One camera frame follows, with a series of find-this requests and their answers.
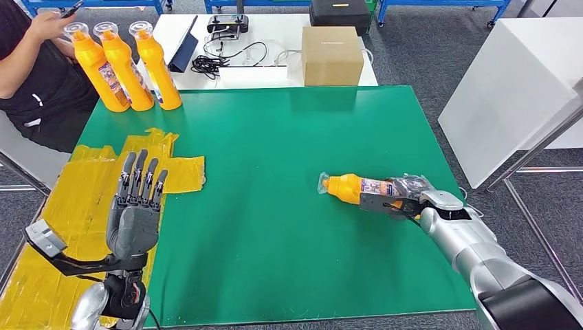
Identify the person's right hand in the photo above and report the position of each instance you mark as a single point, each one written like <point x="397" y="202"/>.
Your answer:
<point x="48" y="25"/>

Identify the black remote controller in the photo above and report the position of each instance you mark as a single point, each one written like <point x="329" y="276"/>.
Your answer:
<point x="227" y="23"/>

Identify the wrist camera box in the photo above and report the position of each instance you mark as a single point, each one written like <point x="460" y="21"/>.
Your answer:
<point x="43" y="237"/>
<point x="380" y="205"/>

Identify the black hard case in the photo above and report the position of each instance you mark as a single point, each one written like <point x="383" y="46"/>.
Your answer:
<point x="340" y="16"/>

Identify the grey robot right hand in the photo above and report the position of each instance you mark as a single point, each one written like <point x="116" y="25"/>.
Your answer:
<point x="410" y="186"/>

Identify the person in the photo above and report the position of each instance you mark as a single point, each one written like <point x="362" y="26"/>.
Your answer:
<point x="50" y="100"/>

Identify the dark blue tablet case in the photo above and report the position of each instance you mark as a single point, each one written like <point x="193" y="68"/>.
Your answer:
<point x="184" y="54"/>

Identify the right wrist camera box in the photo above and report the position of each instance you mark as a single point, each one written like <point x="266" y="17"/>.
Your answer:
<point x="380" y="205"/>

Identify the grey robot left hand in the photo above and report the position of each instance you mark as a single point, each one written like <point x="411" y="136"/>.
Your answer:
<point x="132" y="227"/>

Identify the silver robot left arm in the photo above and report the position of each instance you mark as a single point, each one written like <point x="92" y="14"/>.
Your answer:
<point x="109" y="300"/>

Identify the white side table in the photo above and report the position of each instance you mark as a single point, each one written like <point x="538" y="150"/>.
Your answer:
<point x="510" y="91"/>

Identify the black smartphone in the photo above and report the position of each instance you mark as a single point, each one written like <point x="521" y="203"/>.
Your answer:
<point x="72" y="9"/>

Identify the silver metal frame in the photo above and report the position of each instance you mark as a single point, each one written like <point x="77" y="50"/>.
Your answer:
<point x="542" y="237"/>

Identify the person's right forearm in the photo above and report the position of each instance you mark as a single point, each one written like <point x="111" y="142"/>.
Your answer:
<point x="13" y="66"/>

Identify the person's left hand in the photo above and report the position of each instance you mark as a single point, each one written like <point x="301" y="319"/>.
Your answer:
<point x="67" y="50"/>

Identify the orange plastic bottle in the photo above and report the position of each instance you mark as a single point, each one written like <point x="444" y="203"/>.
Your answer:
<point x="98" y="77"/>
<point x="127" y="77"/>
<point x="346" y="187"/>
<point x="159" y="73"/>

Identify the blue metal rack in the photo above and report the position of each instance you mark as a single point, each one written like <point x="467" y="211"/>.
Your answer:
<point x="114" y="3"/>
<point x="432" y="2"/>
<point x="273" y="2"/>

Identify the grey chair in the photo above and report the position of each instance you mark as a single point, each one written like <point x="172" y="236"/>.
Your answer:
<point x="32" y="161"/>

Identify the brown cardboard box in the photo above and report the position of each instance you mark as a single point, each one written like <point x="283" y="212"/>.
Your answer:
<point x="332" y="59"/>

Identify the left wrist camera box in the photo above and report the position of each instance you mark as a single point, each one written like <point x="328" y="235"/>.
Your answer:
<point x="43" y="237"/>

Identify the yellow tape sheet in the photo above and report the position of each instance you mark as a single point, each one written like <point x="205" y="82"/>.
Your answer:
<point x="77" y="200"/>

